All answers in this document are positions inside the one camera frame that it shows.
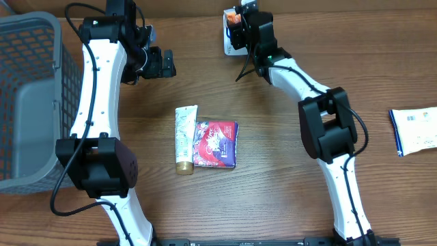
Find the white barcode scanner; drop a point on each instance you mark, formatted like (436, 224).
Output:
(228, 48)

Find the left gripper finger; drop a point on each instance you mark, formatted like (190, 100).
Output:
(168, 62)
(169, 71)

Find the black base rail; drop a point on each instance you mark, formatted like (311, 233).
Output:
(309, 241)

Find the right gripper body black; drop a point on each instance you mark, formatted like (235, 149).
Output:
(239, 36)

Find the orange white sticker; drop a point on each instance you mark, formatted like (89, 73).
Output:
(231, 17)

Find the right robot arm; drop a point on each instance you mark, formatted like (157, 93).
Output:
(327, 121)

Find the orange cream snack bag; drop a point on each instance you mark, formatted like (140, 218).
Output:
(414, 129)

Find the white tube gold cap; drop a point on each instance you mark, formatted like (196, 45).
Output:
(185, 125)

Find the red purple tissue pack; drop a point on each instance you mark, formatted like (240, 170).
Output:
(215, 144)

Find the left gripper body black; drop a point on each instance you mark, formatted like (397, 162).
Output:
(152, 68)

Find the dark grey plastic basket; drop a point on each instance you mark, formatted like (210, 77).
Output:
(40, 94)

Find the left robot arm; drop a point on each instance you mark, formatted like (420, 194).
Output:
(118, 48)

